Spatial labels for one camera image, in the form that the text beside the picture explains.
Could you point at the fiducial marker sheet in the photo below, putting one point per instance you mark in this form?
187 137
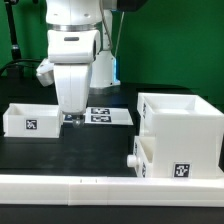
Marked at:
107 116

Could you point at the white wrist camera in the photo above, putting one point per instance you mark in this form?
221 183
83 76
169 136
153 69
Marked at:
44 73

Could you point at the white drawer cabinet frame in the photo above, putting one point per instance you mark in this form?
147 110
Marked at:
187 133

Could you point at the white L-shaped fence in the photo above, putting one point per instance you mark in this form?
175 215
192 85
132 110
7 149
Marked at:
17 187

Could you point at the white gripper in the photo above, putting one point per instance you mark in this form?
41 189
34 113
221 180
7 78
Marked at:
73 54

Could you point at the black stand pole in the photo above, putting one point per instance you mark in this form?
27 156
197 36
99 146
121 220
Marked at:
14 70

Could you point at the white drawer box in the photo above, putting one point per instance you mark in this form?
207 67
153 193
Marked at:
32 121
141 159

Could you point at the white drawer box rear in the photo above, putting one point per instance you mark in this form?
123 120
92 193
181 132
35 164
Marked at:
32 121

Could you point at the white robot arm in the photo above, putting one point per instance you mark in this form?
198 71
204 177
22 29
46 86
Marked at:
85 15

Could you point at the white drawer box front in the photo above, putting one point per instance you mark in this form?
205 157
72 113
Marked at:
141 159

